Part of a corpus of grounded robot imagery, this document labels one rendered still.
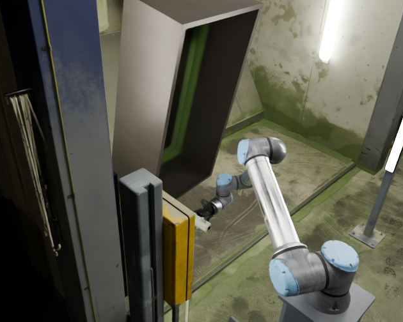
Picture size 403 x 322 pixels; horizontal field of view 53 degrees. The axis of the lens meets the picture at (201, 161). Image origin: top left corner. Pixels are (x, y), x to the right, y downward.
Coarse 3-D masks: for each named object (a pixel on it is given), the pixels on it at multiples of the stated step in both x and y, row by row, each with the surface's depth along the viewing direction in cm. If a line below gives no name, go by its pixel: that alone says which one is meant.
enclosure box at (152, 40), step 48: (144, 0) 172; (192, 0) 184; (240, 0) 197; (144, 48) 181; (192, 48) 238; (240, 48) 220; (144, 96) 195; (192, 96) 259; (144, 144) 211; (192, 144) 277
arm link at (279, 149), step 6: (270, 138) 192; (276, 138) 195; (276, 144) 190; (282, 144) 194; (276, 150) 190; (282, 150) 193; (276, 156) 192; (282, 156) 195; (270, 162) 201; (276, 162) 199; (246, 174) 232; (240, 180) 243; (246, 180) 236; (240, 186) 244; (246, 186) 243; (252, 186) 247
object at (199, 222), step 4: (196, 216) 227; (196, 220) 224; (200, 220) 224; (204, 220) 222; (196, 224) 224; (200, 224) 222; (204, 224) 222; (208, 224) 222; (200, 228) 224; (204, 228) 221; (208, 228) 222
